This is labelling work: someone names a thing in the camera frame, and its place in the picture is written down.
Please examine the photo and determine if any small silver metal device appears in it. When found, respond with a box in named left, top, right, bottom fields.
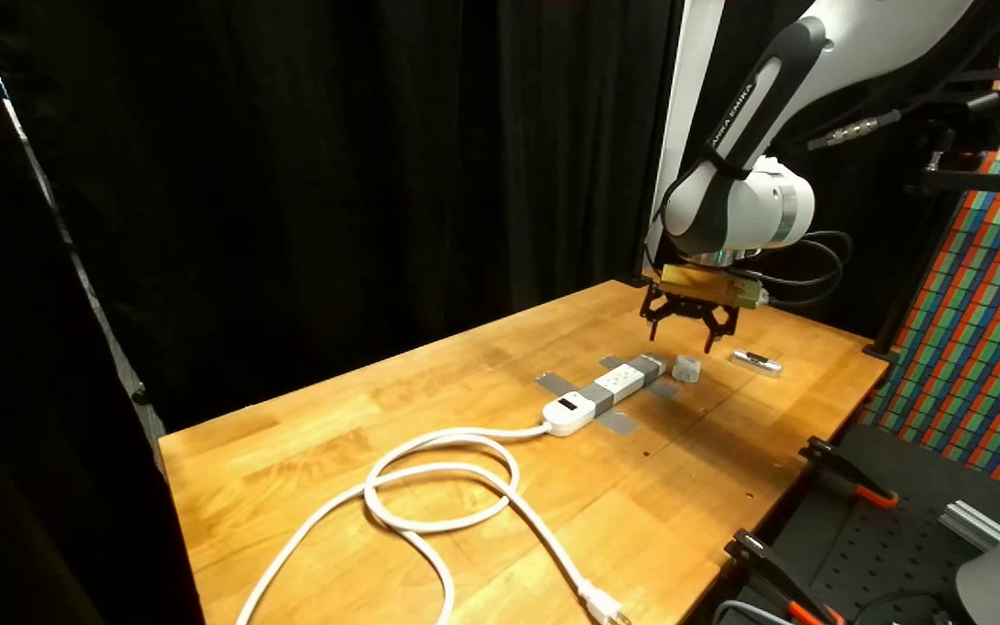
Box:
left=727, top=342, right=786, bottom=378

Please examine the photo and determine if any black orange spring clamp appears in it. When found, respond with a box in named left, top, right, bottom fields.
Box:
left=800, top=435, right=903, bottom=515
left=722, top=529, right=851, bottom=625

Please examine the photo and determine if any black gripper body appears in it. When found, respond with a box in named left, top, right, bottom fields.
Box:
left=646, top=283, right=735, bottom=325

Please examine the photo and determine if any white power cord with plug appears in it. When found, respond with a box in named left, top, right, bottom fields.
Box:
left=232, top=421, right=631, bottom=625

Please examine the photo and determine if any silver metal frame pole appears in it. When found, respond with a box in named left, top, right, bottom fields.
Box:
left=0, top=0, right=167, bottom=448

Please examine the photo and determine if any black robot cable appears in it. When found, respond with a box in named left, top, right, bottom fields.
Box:
left=739, top=225, right=858, bottom=309

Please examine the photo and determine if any black curtain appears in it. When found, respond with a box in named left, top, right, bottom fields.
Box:
left=0, top=0, right=909, bottom=625

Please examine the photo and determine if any grey duct tape strip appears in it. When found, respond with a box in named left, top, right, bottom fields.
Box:
left=536, top=368, right=644, bottom=440
left=602, top=349, right=689, bottom=408

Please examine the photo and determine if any white cube charger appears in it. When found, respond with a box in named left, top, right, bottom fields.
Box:
left=669, top=355, right=710, bottom=387

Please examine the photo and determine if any silver aluminium bracket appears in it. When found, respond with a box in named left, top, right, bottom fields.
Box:
left=938, top=495, right=1000, bottom=551

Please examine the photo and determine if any black camera stand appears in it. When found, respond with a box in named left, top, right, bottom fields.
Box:
left=807, top=54, right=1000, bottom=361

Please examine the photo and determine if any white power strip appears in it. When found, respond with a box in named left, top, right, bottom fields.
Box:
left=539, top=355, right=666, bottom=440

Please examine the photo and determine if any black perforated board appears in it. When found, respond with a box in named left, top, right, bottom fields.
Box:
left=683, top=421, right=1000, bottom=625

